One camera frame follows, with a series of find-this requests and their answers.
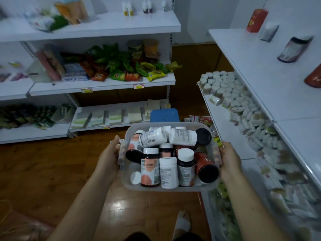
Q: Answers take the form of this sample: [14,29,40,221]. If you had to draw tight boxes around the person's left hand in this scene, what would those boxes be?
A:
[96,135,121,179]

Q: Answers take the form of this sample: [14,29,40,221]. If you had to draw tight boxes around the pink wrapped rolls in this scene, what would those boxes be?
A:
[37,48,65,81]

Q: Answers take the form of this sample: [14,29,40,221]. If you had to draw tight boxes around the blue plastic stool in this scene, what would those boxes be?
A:
[150,108,180,123]

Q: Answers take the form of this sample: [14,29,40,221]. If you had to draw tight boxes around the small pastel packets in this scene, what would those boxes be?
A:
[0,61,28,83]

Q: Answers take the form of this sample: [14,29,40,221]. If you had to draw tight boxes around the blue and white box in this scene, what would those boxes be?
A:
[62,63,90,82]

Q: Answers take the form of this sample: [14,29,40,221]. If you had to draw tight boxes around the white metal shelving unit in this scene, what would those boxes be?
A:
[197,28,321,241]
[0,0,181,145]

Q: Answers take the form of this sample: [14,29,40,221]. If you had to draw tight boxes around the white and green snack bag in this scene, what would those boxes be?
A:
[25,12,69,32]

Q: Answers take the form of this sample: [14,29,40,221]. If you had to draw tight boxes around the pink plastic bag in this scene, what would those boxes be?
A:
[0,209,56,241]

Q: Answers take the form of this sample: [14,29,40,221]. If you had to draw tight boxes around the clear plastic storage bin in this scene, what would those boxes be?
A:
[117,122,223,192]

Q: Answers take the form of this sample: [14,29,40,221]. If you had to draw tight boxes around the person's left forearm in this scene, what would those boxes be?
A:
[47,170,117,241]

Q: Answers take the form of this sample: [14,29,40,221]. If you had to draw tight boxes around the pile of red snack packets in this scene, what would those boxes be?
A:
[80,61,140,82]

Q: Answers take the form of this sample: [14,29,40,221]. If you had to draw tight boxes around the person's right forearm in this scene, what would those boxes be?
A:
[225,176,291,241]

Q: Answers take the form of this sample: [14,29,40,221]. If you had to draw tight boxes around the yellow snack packet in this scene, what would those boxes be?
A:
[146,70,167,82]

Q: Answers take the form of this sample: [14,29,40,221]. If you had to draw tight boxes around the person's dark shorts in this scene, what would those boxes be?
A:
[129,231,199,241]

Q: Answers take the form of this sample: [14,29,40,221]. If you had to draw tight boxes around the pile of dark green packets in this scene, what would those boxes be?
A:
[0,104,76,130]

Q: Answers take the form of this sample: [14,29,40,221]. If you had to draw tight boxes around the pile of white wrapped snacks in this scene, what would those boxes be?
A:
[199,71,321,241]

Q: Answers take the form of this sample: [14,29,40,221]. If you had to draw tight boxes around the pile of green snack packets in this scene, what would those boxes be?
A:
[86,43,171,77]

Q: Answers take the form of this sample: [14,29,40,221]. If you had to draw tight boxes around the person's right hand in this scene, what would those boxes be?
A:
[219,141,243,184]

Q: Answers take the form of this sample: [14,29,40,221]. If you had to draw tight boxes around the row of pale green packets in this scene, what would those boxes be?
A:
[71,99,171,130]

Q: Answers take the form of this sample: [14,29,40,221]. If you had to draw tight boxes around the red carton box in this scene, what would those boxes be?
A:
[246,9,269,33]

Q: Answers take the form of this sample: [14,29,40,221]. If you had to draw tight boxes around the white flat packet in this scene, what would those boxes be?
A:
[259,21,279,43]

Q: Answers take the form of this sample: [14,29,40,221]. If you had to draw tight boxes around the orange paper cup tub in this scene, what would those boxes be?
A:
[143,38,160,60]

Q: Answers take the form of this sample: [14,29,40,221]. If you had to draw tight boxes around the green paper cup tub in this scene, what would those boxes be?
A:
[128,39,144,61]

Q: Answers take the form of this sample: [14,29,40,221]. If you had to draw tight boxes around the red pouch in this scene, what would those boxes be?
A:
[304,64,321,89]

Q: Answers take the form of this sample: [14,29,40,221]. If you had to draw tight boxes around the pile of pill bottles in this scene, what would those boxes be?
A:
[125,126,220,189]

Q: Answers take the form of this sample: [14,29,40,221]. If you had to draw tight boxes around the pile of light green packets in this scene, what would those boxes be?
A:
[209,180,242,241]

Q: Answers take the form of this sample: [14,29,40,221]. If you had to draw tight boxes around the person's foot in white sock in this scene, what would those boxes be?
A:
[173,211,191,239]

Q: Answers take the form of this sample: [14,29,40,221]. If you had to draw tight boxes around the orange snack bag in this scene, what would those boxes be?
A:
[54,0,89,25]

